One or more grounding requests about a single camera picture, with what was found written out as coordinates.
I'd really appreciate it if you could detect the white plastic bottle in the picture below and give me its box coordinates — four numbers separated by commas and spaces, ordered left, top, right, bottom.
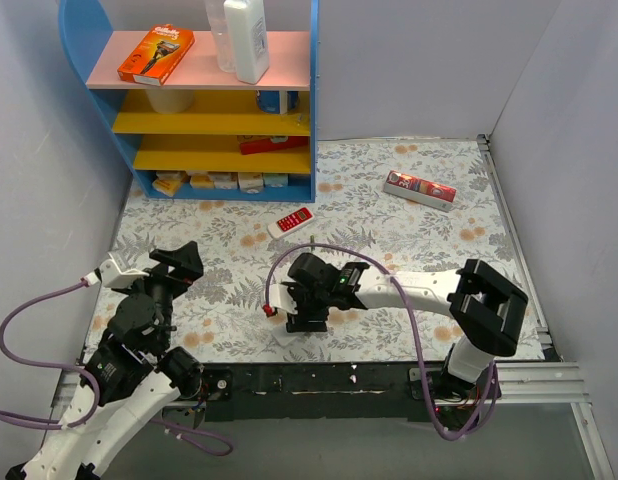
223, 0, 270, 85

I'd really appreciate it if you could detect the teal small box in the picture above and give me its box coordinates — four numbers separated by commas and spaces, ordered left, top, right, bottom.
263, 173, 289, 188

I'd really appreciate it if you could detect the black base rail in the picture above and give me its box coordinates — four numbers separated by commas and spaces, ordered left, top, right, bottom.
161, 360, 490, 434

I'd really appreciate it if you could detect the red white remote control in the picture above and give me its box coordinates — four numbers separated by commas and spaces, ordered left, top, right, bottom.
267, 207, 315, 239

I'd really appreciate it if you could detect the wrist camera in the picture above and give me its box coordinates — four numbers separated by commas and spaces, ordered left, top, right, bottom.
263, 283, 297, 317
81, 251, 149, 290

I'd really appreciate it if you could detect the blue can on shelf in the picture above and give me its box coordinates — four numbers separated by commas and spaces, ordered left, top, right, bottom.
256, 90, 299, 115

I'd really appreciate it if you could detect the floral table mat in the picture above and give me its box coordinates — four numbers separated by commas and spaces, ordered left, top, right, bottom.
82, 138, 555, 364

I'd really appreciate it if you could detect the orange white small box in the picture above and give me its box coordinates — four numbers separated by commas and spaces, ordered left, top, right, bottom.
190, 173, 215, 189

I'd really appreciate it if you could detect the grey white remote control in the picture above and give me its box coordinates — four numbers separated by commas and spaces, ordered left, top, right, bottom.
272, 328, 300, 347

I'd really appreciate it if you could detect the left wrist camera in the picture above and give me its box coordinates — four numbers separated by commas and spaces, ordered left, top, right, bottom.
81, 251, 149, 290

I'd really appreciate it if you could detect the white cup on shelf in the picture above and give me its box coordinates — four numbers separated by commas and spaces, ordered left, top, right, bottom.
146, 89, 195, 114

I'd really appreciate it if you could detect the yellow small box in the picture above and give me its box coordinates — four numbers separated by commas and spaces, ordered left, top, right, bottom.
152, 171, 189, 197

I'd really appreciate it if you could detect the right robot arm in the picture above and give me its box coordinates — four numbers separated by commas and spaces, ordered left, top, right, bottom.
269, 253, 528, 398

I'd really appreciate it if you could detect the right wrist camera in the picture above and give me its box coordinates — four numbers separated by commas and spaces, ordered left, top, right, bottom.
263, 283, 297, 317

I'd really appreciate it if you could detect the orange razor box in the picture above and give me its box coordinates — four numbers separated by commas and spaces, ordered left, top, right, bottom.
117, 24, 195, 87

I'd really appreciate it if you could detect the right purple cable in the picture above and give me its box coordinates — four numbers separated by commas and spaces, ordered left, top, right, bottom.
265, 243, 503, 442

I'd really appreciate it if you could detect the blue shelf unit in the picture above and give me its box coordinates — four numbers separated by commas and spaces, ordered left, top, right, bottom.
58, 1, 320, 203

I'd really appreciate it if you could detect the red box on shelf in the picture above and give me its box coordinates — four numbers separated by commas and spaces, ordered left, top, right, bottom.
237, 136, 309, 155

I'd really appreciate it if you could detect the cream small box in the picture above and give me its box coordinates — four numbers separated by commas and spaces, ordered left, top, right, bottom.
237, 172, 265, 194

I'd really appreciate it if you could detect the clear plastic bottle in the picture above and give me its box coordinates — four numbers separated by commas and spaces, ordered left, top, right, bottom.
204, 0, 235, 73

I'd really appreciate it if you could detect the red toothpaste box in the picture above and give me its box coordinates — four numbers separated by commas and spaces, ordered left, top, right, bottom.
383, 170, 456, 212

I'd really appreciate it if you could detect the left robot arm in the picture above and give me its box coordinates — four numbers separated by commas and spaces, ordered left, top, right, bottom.
6, 241, 204, 479

